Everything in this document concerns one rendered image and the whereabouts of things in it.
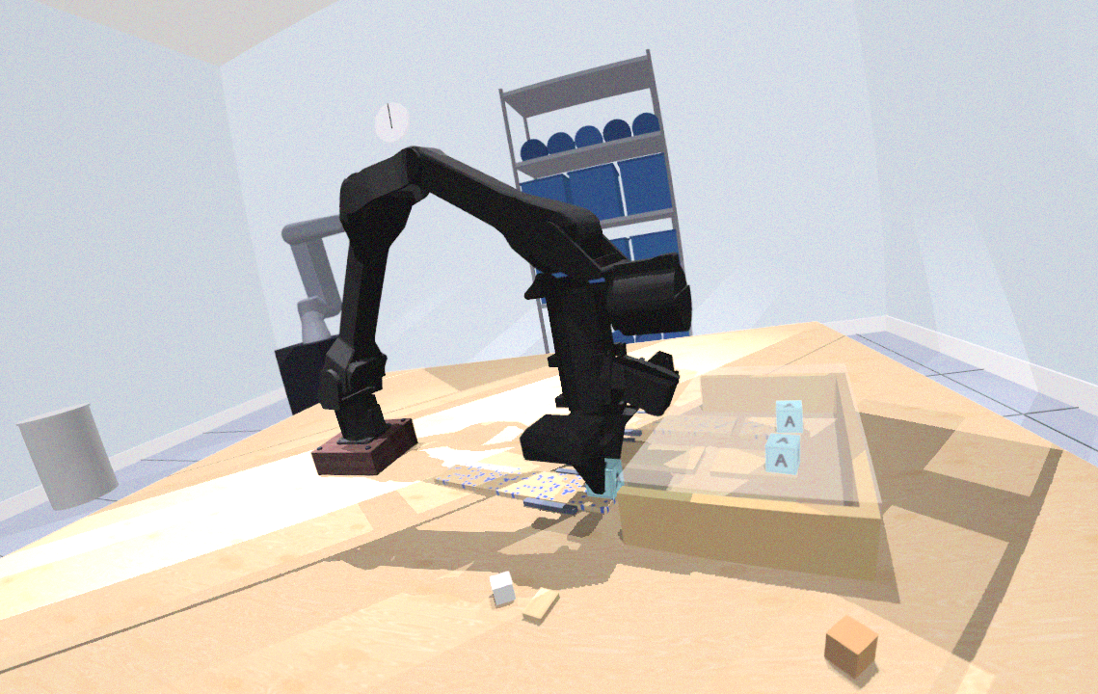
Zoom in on light blue cube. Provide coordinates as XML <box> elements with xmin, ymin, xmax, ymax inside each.
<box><xmin>585</xmin><ymin>458</ymin><xmax>621</xmax><ymax>499</ymax></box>

